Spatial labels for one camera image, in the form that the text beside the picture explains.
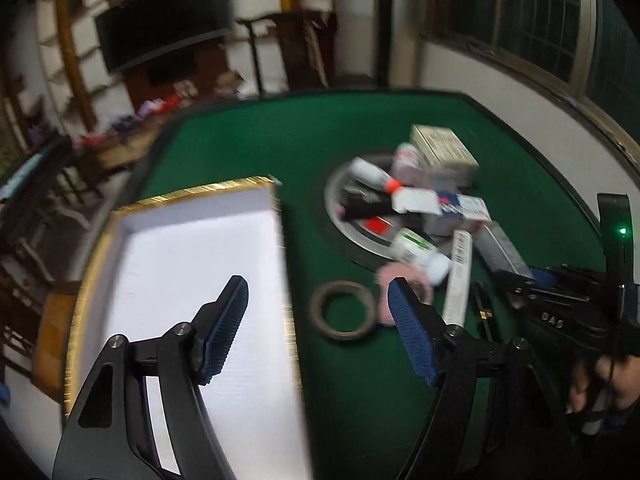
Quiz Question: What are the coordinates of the black gold lipstick tube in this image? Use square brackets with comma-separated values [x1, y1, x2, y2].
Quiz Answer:
[471, 282, 502, 342]

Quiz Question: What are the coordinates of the pink fluffy scrunchie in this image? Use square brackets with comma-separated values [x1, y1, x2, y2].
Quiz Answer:
[376, 262, 433, 327]

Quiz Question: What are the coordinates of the grey tape roll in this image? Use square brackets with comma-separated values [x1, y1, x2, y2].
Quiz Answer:
[309, 281, 378, 342]

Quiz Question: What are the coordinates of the grey red small box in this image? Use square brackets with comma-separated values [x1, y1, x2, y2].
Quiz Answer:
[474, 222, 533, 278]

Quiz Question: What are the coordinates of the person's right hand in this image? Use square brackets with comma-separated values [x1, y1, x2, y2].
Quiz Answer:
[567, 356, 640, 413]

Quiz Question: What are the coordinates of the long white barcode box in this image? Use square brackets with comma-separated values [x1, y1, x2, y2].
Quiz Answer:
[442, 230, 473, 327]

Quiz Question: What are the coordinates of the white bottle green label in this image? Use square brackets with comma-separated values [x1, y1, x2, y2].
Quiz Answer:
[390, 228, 451, 287]

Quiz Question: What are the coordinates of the round silver table console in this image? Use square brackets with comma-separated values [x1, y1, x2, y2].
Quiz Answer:
[323, 153, 426, 262]

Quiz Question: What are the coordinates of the white blue medicine box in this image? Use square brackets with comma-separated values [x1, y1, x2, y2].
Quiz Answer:
[390, 188, 491, 222]

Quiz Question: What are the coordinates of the black marker pink end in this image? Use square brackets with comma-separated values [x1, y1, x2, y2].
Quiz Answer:
[336, 200, 396, 221]

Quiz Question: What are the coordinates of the white tray gold rim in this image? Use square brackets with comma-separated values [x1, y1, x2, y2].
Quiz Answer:
[53, 177, 312, 479]

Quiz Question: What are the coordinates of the beige cardboard box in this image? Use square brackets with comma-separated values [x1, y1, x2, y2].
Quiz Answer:
[410, 124, 480, 188]

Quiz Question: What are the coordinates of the small white red-label bottle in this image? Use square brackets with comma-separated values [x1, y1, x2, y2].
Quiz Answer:
[390, 142, 422, 185]

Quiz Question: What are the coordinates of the white bottle orange cap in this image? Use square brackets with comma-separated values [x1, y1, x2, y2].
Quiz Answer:
[348, 157, 402, 194]

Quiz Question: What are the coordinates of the window with metal grille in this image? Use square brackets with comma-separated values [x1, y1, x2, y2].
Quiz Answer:
[425, 0, 639, 136]

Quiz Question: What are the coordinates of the wooden tv cabinet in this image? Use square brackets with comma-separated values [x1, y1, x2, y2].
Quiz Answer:
[75, 72, 244, 181]

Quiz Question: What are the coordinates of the dark wooden chair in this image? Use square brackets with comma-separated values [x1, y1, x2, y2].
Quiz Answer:
[235, 10, 337, 99]

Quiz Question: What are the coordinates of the black flat television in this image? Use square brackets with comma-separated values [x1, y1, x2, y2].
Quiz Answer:
[94, 0, 232, 73]

